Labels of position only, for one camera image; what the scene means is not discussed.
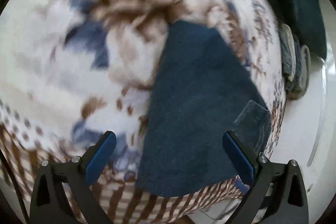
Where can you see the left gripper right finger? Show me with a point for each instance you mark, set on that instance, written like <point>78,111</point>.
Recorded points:
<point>278,188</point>

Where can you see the dark blue denim pants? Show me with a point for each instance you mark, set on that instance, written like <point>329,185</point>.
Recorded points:
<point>201,92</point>

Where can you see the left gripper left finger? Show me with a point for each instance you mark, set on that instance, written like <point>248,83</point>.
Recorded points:
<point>49,203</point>

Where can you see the floral bed quilt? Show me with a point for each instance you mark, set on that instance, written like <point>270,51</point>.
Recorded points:
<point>74,69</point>

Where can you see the grey folded clothes pile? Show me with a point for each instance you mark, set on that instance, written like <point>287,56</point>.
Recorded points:
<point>296,63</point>

